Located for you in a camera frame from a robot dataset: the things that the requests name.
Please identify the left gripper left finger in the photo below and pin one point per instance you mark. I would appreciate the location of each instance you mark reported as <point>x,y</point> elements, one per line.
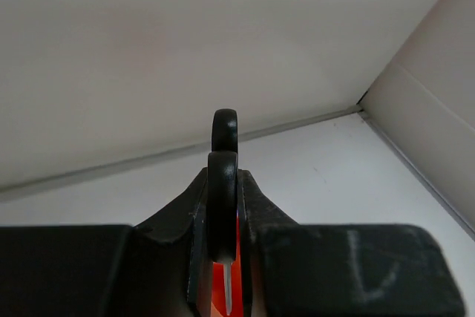
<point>157,268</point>

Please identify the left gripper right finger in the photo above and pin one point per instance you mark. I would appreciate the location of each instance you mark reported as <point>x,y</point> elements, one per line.
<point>292,269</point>

